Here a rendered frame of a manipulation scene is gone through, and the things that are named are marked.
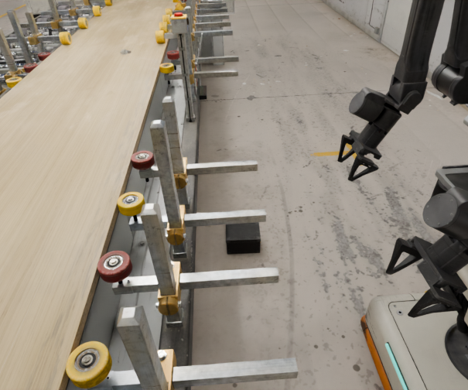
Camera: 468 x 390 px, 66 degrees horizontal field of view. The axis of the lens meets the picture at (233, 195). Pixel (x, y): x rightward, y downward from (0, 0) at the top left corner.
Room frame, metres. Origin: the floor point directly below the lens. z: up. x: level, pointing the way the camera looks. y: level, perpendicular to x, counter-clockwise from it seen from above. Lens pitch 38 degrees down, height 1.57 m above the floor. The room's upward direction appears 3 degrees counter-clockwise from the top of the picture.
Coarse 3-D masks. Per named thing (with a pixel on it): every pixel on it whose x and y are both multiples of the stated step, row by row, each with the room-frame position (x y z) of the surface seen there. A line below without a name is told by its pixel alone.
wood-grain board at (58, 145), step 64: (128, 0) 4.34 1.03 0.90; (64, 64) 2.22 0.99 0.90; (128, 64) 2.17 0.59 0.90; (0, 128) 1.39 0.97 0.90; (64, 128) 1.36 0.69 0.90; (128, 128) 1.34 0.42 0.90; (0, 192) 0.93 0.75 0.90; (64, 192) 0.92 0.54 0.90; (0, 256) 0.65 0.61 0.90; (64, 256) 0.64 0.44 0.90; (0, 320) 0.46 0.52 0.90; (64, 320) 0.45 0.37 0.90; (0, 384) 0.32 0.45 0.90; (64, 384) 0.33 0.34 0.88
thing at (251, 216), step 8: (192, 216) 0.87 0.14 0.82; (200, 216) 0.86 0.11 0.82; (208, 216) 0.86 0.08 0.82; (216, 216) 0.86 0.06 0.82; (224, 216) 0.86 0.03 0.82; (232, 216) 0.86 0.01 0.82; (240, 216) 0.86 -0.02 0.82; (248, 216) 0.86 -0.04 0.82; (256, 216) 0.86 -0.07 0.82; (264, 216) 0.86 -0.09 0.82; (136, 224) 0.84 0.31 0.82; (192, 224) 0.85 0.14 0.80; (200, 224) 0.85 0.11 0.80; (208, 224) 0.85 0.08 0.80; (216, 224) 0.85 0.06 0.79
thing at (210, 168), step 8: (248, 160) 1.14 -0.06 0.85; (256, 160) 1.13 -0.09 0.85; (152, 168) 1.11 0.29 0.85; (192, 168) 1.10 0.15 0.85; (200, 168) 1.10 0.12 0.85; (208, 168) 1.10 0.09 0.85; (216, 168) 1.10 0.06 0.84; (224, 168) 1.10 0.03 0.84; (232, 168) 1.10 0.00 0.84; (240, 168) 1.11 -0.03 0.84; (248, 168) 1.11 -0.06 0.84; (256, 168) 1.11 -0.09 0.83; (144, 176) 1.09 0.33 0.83; (152, 176) 1.09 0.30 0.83
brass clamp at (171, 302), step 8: (176, 264) 0.65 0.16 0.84; (176, 272) 0.62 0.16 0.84; (176, 280) 0.60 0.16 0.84; (176, 288) 0.57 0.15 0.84; (160, 296) 0.55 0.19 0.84; (168, 296) 0.55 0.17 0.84; (176, 296) 0.55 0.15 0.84; (160, 304) 0.53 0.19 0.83; (168, 304) 0.53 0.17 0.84; (176, 304) 0.54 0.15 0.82; (160, 312) 0.53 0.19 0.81; (168, 312) 0.53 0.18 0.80; (176, 312) 0.53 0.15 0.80
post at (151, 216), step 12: (144, 204) 0.58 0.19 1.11; (156, 204) 0.58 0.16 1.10; (144, 216) 0.56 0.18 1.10; (156, 216) 0.56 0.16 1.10; (144, 228) 0.56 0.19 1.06; (156, 228) 0.56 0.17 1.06; (156, 240) 0.56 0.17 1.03; (156, 252) 0.56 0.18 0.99; (168, 252) 0.58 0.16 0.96; (156, 264) 0.56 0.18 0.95; (168, 264) 0.56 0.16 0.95; (156, 276) 0.56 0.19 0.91; (168, 276) 0.56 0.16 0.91; (168, 288) 0.56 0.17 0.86; (180, 312) 0.58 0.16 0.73
